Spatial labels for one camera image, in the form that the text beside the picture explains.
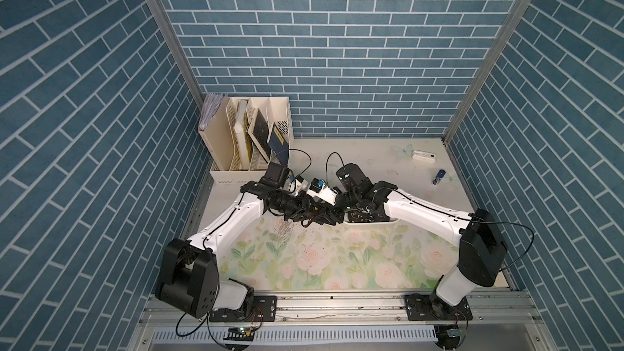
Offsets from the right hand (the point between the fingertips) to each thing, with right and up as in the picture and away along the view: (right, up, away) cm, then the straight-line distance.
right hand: (319, 209), depth 79 cm
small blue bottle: (+50, +11, +19) cm, 54 cm away
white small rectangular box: (+48, +18, +34) cm, 62 cm away
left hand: (+1, -1, -2) cm, 3 cm away
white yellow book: (-29, +27, +10) cm, 41 cm away
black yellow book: (-26, +28, +22) cm, 44 cm away
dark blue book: (-18, +23, +28) cm, 40 cm away
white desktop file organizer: (-20, +39, +26) cm, 51 cm away
